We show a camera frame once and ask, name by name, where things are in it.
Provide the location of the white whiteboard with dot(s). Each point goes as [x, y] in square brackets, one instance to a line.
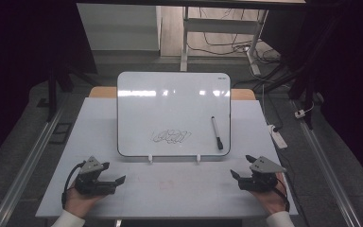
[173, 107]

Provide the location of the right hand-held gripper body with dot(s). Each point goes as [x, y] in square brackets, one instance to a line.
[261, 176]

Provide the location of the wooden table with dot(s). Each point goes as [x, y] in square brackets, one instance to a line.
[103, 92]

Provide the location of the black and white marker pen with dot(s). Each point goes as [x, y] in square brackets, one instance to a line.
[216, 131]

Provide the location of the grey cabinet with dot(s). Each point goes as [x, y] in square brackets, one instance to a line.
[119, 26]

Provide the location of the person's left hand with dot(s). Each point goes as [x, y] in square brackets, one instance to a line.
[80, 201]

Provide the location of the white desk frame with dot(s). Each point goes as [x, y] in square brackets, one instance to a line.
[220, 26]

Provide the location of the white whiteboard support clip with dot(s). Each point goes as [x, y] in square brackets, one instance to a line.
[150, 158]
[198, 158]

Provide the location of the small white adapter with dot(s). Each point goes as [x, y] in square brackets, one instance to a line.
[300, 113]

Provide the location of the black floor plate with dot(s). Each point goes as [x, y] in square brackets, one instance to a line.
[60, 133]

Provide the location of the person's right hand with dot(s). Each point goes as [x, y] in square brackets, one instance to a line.
[272, 200]

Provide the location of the aluminium floor rail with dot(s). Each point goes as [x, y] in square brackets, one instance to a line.
[28, 164]
[327, 167]

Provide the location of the black metal stand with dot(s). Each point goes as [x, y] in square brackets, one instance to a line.
[53, 94]
[302, 82]

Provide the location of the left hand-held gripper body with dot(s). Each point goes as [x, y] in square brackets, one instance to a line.
[91, 181]

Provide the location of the dark curtain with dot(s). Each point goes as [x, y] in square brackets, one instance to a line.
[349, 78]
[12, 63]

